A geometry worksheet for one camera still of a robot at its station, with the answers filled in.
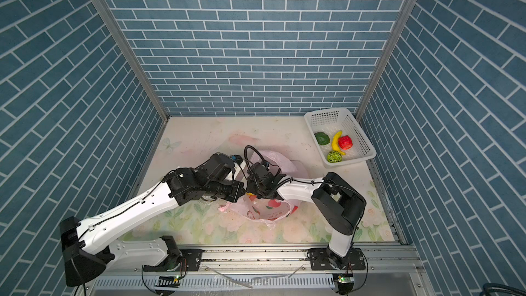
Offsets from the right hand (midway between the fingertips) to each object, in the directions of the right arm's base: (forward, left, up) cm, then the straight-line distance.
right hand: (248, 188), depth 89 cm
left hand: (-10, -4, +16) cm, 19 cm away
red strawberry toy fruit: (+27, -45, +3) cm, 53 cm away
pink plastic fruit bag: (-9, -8, -2) cm, 12 cm away
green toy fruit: (+29, -34, +3) cm, 45 cm away
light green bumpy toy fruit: (+17, -39, +3) cm, 42 cm away
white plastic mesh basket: (+44, -37, +1) cm, 57 cm away
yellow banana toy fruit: (+28, -41, 0) cm, 50 cm away
